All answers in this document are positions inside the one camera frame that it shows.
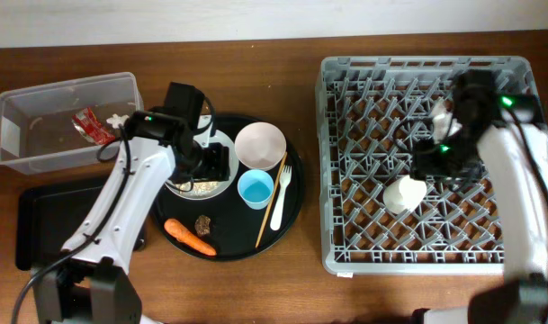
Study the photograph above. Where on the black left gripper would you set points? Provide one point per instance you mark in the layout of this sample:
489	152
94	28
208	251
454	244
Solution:
217	168

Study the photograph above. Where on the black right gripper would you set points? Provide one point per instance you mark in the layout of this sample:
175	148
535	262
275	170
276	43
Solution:
421	165

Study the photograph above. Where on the light blue cup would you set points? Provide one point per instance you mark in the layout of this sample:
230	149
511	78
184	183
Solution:
256	188

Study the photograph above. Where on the white paper cup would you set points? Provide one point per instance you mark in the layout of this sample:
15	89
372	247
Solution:
404	194

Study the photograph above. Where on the wooden chopstick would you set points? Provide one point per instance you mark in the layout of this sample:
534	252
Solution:
269	205

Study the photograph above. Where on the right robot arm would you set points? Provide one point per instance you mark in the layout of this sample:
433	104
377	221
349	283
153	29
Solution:
509	135

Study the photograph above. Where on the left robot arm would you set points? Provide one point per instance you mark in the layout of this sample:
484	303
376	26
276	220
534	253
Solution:
89	283

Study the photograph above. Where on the grey dishwasher rack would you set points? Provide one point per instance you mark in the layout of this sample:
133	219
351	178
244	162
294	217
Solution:
371	112

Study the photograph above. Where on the grey plate with food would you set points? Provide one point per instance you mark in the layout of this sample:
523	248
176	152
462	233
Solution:
206	190

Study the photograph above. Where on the brown food scrap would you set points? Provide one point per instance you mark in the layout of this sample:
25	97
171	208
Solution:
202	226

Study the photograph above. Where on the round black tray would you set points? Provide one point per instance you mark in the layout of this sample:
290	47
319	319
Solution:
235	229

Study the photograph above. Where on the orange carrot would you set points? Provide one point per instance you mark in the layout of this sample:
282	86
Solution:
183	235

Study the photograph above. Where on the white plastic fork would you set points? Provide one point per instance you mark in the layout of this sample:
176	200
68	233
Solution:
284	181

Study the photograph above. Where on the crumpled white tissue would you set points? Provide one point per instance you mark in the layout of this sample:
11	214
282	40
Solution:
117	121

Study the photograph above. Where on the red crumpled wrapper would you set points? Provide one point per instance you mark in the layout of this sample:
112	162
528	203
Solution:
90	128

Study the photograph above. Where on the clear plastic bin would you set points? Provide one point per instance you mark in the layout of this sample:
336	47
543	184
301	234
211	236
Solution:
37	134

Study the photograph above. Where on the black rectangular tray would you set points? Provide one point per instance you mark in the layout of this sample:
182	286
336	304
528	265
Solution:
48	215

